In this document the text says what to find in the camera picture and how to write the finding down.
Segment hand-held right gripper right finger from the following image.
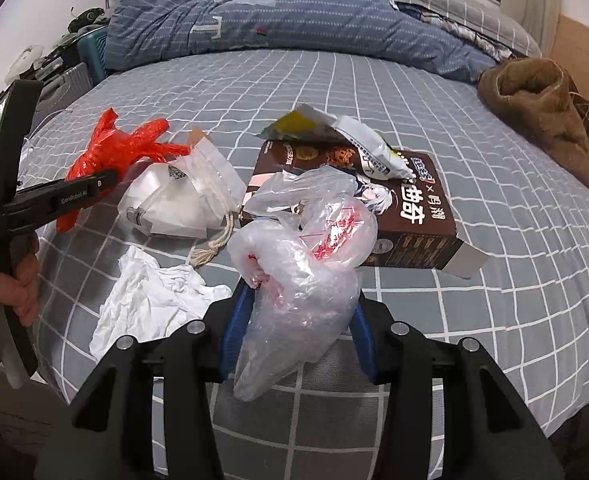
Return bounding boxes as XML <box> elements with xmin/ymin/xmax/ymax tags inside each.
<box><xmin>345</xmin><ymin>295</ymin><xmax>568</xmax><ymax>480</ymax></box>

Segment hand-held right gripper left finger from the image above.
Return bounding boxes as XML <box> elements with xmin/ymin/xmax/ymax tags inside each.
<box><xmin>34</xmin><ymin>280</ymin><xmax>258</xmax><ymax>480</ymax></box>

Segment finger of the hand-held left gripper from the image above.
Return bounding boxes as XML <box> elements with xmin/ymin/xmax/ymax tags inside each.
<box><xmin>2</xmin><ymin>169</ymin><xmax>121</xmax><ymax>228</ymax></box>

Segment clear plastic bag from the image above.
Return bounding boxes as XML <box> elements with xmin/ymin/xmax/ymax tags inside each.
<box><xmin>227</xmin><ymin>166</ymin><xmax>379</xmax><ymax>402</ymax></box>

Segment red plastic bag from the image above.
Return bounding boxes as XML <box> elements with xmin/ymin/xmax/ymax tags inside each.
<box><xmin>57</xmin><ymin>107</ymin><xmax>192</xmax><ymax>233</ymax></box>

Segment white paper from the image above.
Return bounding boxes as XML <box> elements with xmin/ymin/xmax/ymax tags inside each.
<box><xmin>89</xmin><ymin>246</ymin><xmax>232</xmax><ymax>361</ymax></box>

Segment white drawstring bag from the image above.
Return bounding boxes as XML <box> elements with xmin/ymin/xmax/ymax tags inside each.
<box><xmin>118</xmin><ymin>140</ymin><xmax>245</xmax><ymax>268</ymax></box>

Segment brown printed carton box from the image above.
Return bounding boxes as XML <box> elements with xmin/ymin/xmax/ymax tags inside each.
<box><xmin>239</xmin><ymin>137</ymin><xmax>490</xmax><ymax>278</ymax></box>

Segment small cardboard piece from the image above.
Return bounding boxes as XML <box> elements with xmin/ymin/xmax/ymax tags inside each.
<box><xmin>187</xmin><ymin>127</ymin><xmax>214</xmax><ymax>150</ymax></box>

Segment torn foil snack wrapper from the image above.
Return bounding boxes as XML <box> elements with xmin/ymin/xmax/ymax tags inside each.
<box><xmin>258</xmin><ymin>103</ymin><xmax>419</xmax><ymax>183</ymax></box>

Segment person's left hand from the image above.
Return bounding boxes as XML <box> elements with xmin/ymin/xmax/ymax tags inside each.
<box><xmin>0</xmin><ymin>232</ymin><xmax>41</xmax><ymax>363</ymax></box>

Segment grey hard suitcase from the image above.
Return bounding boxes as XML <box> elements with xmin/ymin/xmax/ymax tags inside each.
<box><xmin>34</xmin><ymin>62</ymin><xmax>92</xmax><ymax>116</ymax></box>

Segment white round appliance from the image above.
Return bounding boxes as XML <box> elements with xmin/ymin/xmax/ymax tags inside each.
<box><xmin>13</xmin><ymin>45</ymin><xmax>45</xmax><ymax>73</ymax></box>

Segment teal plastic stool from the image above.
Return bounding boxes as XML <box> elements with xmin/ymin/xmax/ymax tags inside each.
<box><xmin>77</xmin><ymin>27</ymin><xmax>110</xmax><ymax>86</ymax></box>

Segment grey checked bed sheet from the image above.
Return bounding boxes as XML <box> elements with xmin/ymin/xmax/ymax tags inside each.
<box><xmin>17</xmin><ymin>47</ymin><xmax>589</xmax><ymax>480</ymax></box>

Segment small black device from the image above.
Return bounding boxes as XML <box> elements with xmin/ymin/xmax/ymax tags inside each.
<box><xmin>69</xmin><ymin>6</ymin><xmax>108</xmax><ymax>31</ymax></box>

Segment brown fleece garment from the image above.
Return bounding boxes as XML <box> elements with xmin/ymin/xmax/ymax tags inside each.
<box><xmin>477</xmin><ymin>57</ymin><xmax>589</xmax><ymax>206</ymax></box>

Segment blue striped duvet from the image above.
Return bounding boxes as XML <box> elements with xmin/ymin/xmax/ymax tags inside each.
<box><xmin>105</xmin><ymin>0</ymin><xmax>498</xmax><ymax>86</ymax></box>

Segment dark patterned cloth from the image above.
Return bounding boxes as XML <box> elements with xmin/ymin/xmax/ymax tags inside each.
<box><xmin>425</xmin><ymin>12</ymin><xmax>515</xmax><ymax>61</ymax></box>

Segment grey checked pillow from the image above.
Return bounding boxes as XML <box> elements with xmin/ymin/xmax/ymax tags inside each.
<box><xmin>393</xmin><ymin>0</ymin><xmax>543</xmax><ymax>58</ymax></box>

